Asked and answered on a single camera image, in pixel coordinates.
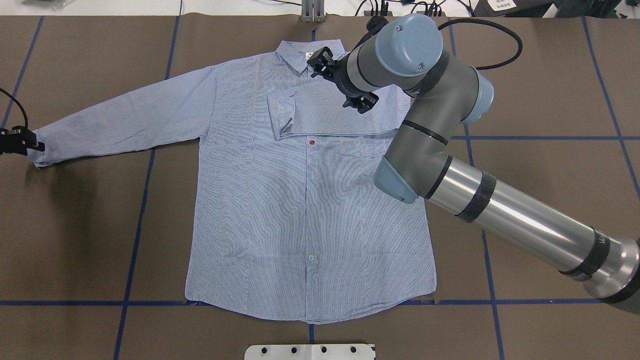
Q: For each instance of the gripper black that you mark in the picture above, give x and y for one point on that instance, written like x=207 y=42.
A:
x=15 y=141
x=343 y=79

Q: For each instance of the blue striped button shirt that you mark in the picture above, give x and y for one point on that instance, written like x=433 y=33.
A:
x=288 y=224

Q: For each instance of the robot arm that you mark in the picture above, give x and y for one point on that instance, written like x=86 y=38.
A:
x=432 y=156

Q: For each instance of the aluminium frame post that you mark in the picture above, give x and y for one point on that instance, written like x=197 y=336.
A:
x=313 y=11

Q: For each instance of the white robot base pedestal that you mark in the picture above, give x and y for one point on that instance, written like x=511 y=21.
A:
x=332 y=351

